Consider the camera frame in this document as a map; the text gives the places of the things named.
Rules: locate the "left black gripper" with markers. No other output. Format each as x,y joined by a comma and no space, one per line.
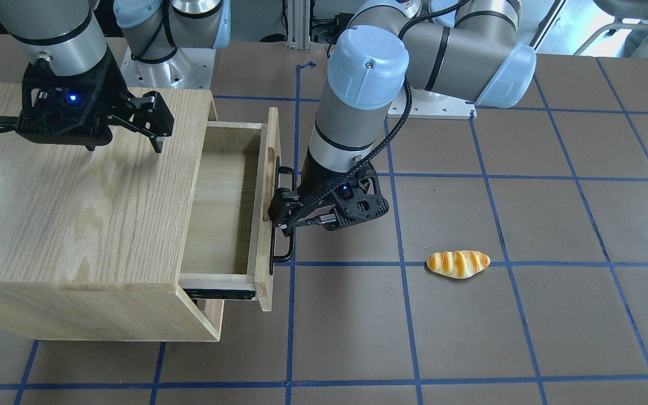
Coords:
316,179

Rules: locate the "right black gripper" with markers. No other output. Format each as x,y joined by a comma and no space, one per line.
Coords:
111,85

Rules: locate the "black drawer handle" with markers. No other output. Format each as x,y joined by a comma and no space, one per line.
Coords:
284,200

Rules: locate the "wooden drawer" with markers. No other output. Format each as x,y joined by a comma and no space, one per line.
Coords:
229,249

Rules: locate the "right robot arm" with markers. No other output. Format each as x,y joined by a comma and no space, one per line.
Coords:
67,34

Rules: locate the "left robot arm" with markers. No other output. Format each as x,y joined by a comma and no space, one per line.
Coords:
467,50

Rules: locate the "wooden drawer cabinet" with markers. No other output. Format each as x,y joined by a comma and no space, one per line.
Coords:
91,243

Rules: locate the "toy bread roll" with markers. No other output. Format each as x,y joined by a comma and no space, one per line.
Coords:
460,264

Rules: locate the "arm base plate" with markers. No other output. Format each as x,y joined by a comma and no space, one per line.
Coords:
190,68
430,105

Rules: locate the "aluminium frame post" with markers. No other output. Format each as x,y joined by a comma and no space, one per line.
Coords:
299,22

